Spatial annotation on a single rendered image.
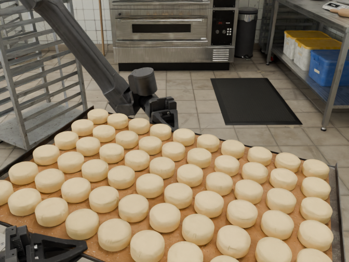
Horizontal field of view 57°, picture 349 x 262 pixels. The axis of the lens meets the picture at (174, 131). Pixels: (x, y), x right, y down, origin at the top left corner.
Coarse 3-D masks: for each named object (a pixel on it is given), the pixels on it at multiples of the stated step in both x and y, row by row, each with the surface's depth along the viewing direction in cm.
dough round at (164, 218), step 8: (152, 208) 53; (160, 208) 53; (168, 208) 53; (176, 208) 53; (152, 216) 51; (160, 216) 51; (168, 216) 52; (176, 216) 52; (152, 224) 51; (160, 224) 50; (168, 224) 50; (176, 224) 51
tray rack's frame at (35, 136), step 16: (32, 16) 261; (80, 64) 258; (80, 80) 263; (64, 96) 284; (32, 112) 279; (48, 112) 279; (80, 112) 279; (0, 128) 254; (16, 128) 254; (48, 128) 254; (16, 144) 236; (32, 144) 235
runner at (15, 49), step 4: (28, 44) 263; (32, 44) 266; (36, 44) 270; (40, 44) 271; (12, 48) 252; (16, 48) 255; (20, 48) 258; (24, 48) 260; (8, 52) 250; (12, 52) 251
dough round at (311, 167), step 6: (306, 162) 66; (312, 162) 67; (318, 162) 67; (306, 168) 65; (312, 168) 65; (318, 168) 65; (324, 168) 65; (306, 174) 65; (312, 174) 64; (318, 174) 64; (324, 174) 64
